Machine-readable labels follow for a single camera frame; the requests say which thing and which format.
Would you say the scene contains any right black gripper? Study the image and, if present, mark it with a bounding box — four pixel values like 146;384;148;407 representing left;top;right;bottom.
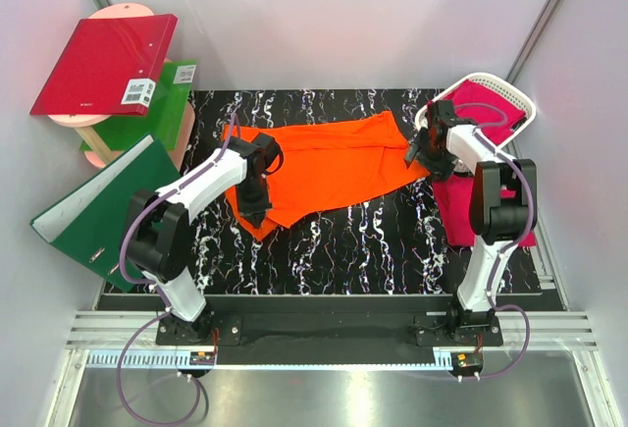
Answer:
403;128;458;184

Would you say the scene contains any pink wooden stool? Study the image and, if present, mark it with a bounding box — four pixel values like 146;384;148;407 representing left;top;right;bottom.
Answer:
30;3;196;168

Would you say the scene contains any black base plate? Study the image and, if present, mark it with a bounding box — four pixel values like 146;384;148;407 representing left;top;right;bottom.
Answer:
156;312;503;347

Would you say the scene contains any orange t shirt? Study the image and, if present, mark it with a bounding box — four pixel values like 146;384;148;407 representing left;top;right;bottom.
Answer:
225;111;429;240

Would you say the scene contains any white plastic laundry basket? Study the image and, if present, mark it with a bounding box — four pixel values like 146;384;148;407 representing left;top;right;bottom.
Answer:
414;73;537;180

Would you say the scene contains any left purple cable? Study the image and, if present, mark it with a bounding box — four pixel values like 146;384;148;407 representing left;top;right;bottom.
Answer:
116;112;241;423

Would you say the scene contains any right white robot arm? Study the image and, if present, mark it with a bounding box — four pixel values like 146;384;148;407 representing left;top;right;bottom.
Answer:
405;100;537;346

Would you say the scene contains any aluminium rail frame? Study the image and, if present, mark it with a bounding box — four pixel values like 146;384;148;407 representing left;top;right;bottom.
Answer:
43;269;624;427

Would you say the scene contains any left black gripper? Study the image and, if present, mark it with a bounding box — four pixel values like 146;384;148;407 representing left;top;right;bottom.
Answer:
235;176;272;229

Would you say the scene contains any light green folder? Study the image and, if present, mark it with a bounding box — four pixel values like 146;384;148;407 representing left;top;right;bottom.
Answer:
93;60;197;152

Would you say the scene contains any folded pink t shirt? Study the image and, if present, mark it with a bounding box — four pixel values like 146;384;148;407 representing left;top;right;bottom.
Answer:
431;173;537;250

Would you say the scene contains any dark green ring binder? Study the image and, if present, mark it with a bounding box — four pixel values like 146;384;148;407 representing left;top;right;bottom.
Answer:
30;134;180;293

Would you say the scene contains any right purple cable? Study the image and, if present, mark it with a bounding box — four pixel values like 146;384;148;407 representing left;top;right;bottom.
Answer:
450;102;537;380

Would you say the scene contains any purple cable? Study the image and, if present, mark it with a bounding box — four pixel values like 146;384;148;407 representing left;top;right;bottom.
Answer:
116;112;241;423
450;102;537;380

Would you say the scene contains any red ring binder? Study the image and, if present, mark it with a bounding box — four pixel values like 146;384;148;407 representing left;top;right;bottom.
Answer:
30;14;178;116

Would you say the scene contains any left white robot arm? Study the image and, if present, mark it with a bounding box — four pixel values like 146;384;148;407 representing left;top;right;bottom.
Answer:
121;133;284;345

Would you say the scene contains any pink t shirt in basket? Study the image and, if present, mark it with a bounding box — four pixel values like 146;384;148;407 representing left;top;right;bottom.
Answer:
443;80;526;145

